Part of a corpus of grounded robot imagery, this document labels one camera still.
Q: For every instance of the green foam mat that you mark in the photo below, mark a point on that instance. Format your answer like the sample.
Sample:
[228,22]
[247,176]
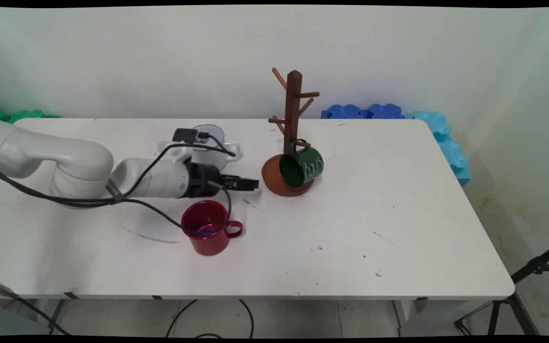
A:
[22,116]

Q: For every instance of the black tripod stand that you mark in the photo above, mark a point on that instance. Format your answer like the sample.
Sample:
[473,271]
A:
[536,263]

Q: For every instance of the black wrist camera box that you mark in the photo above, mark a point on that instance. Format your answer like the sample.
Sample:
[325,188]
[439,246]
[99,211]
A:
[185,135]

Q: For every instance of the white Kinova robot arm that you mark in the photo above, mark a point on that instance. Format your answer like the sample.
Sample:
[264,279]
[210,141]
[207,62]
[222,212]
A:
[41,152]

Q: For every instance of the grey metal table leg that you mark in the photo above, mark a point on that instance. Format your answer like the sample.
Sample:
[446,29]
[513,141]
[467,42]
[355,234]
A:
[57,312]

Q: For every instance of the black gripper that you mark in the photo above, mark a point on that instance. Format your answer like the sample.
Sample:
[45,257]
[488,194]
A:
[203,178]

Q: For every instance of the brown wooden mug tree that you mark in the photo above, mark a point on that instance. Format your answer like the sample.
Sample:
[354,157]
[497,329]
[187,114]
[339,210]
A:
[293,109]

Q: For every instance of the green enamel mug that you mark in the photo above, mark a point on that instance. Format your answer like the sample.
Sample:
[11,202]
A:
[304,166]

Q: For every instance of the red speckled enamel mug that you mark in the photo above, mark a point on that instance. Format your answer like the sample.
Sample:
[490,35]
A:
[210,244]

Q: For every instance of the light blue foam mat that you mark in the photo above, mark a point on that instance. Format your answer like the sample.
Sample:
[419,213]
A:
[448,143]

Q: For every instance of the white enamel mug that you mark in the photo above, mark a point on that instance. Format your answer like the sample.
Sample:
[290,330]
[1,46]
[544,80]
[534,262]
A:
[213,158]

